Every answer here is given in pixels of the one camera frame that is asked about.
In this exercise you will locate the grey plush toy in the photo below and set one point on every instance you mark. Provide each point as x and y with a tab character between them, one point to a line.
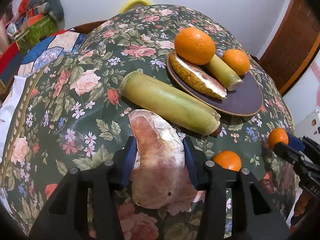
51	7

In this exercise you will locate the orange with sticker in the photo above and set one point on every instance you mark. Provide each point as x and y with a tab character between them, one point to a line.
237	60

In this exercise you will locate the small tangerine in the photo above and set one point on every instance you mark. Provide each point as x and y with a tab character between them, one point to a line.
228	160
277	135

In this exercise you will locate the floral dark green tablecloth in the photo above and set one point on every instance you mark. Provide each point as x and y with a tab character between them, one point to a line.
71	114

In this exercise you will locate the large orange left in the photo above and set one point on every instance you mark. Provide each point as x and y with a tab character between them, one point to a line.
195	46

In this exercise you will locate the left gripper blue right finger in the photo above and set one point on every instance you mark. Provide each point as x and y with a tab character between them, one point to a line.
194	161

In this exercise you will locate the yellow chair back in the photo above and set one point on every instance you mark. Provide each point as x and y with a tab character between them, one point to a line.
130	4

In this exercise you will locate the brown wooden door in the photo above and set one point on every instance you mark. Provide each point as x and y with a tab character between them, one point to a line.
293	47

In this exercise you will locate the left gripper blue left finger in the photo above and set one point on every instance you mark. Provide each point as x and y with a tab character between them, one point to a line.
124	161

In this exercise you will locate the peeled pink pomelo segment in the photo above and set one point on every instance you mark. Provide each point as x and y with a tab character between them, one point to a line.
160	177

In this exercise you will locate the blue patchwork quilt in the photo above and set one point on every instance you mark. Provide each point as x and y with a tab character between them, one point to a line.
48	50

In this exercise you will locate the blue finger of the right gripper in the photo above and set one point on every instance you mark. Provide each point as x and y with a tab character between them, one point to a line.
287	153
295	143

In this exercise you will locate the dark purple round plate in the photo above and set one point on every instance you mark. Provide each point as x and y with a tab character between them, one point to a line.
246	100

